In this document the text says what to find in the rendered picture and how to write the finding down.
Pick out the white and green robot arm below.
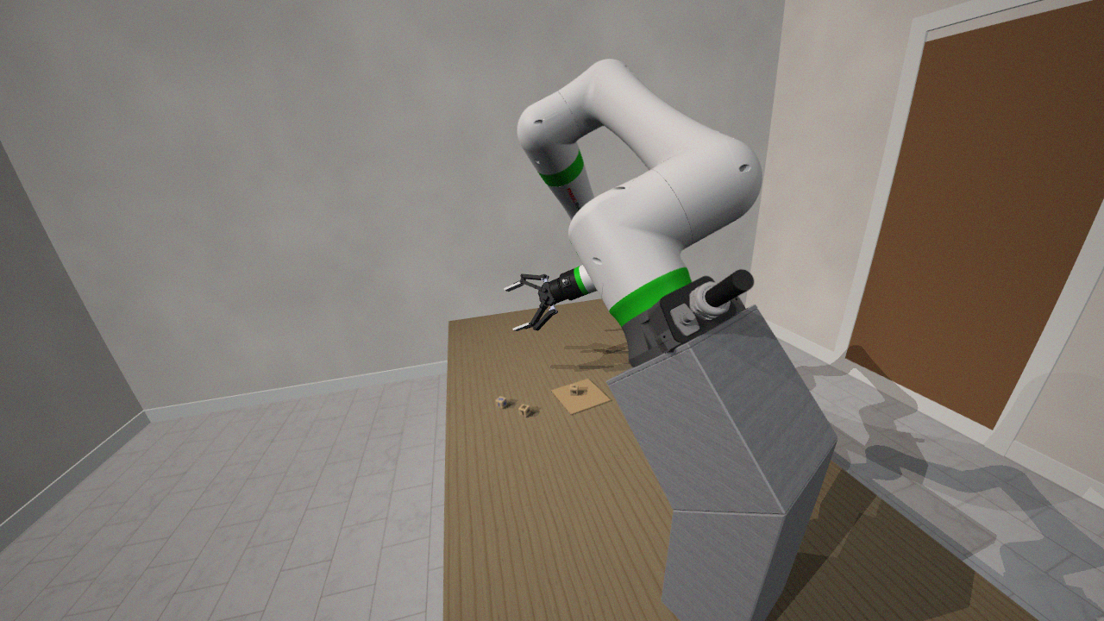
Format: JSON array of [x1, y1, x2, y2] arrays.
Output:
[[517, 59, 762, 367]]

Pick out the tan square mat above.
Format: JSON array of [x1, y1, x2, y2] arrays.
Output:
[[551, 379, 611, 415]]

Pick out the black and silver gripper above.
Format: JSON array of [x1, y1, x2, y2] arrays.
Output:
[[505, 274, 567, 331]]

